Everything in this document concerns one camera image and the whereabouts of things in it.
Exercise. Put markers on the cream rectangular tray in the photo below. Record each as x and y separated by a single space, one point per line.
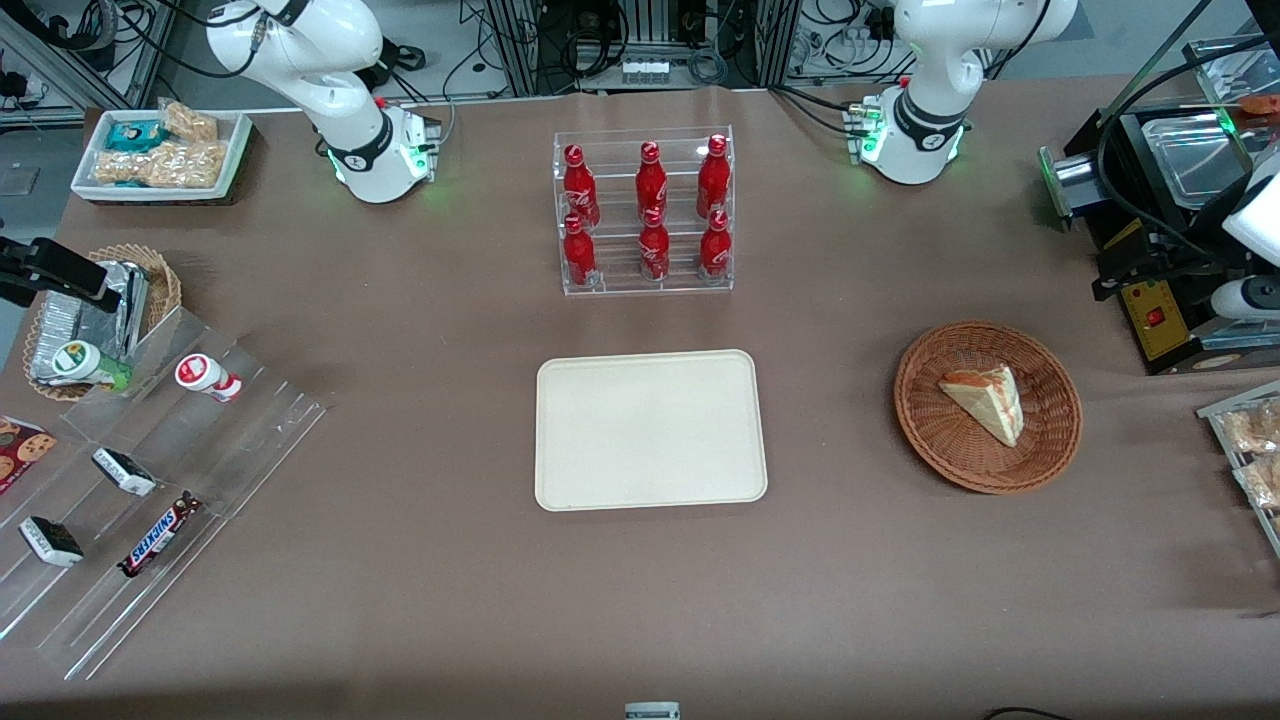
650 430

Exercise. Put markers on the aluminium profile frame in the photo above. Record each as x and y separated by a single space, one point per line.
520 45
40 60

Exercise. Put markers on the orange fried food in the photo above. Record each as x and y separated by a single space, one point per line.
1262 102

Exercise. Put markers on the black white snack box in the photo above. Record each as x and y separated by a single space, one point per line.
50 541
124 471

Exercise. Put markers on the white snack tray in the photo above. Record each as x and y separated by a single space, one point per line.
235 150

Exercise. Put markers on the green white yoghurt bottle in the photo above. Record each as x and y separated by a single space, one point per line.
85 362

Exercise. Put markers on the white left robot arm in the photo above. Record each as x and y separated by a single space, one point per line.
925 90

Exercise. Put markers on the wrapped bread pack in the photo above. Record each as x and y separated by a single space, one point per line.
1255 428
1262 482

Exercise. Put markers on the black food warmer machine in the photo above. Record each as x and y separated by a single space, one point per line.
1162 345

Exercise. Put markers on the red cookie pack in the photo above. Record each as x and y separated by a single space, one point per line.
22 450

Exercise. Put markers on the triangular sandwich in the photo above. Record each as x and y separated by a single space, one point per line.
988 400

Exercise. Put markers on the white bread tray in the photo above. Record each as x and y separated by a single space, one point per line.
1215 415

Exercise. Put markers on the white power strip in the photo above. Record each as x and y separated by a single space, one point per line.
645 72

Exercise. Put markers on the large rice cracker pack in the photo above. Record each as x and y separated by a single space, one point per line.
160 165

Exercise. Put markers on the small rice cracker pack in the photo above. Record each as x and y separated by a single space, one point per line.
190 122

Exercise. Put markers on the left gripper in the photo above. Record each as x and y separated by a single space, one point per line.
1178 253

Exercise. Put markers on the red cola bottle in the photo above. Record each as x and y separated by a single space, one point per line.
651 185
714 248
654 250
579 255
579 190
713 180

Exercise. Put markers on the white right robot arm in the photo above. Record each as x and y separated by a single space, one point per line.
330 70

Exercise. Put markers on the white grey device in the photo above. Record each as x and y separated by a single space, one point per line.
652 712

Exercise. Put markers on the steel food pan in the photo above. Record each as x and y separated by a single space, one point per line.
1195 160

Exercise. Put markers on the brown round wicker basket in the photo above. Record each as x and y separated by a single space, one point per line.
950 445

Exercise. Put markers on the clear acrylic bottle rack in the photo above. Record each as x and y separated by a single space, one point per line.
612 286

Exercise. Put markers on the silver foil wrapped pack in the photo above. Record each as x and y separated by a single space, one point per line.
128 310
65 325

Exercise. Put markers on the clear acrylic stepped shelf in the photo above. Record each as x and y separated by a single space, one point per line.
250 440

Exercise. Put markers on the red white yoghurt bottle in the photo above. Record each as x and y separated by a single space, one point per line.
205 376

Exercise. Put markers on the teal snack pack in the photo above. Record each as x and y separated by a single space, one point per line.
135 135

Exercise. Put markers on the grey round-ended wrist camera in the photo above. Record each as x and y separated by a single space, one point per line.
1250 298

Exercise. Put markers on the light wicker basket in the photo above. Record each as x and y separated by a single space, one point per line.
165 285

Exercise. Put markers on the Snickers chocolate bar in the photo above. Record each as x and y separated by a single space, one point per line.
160 536

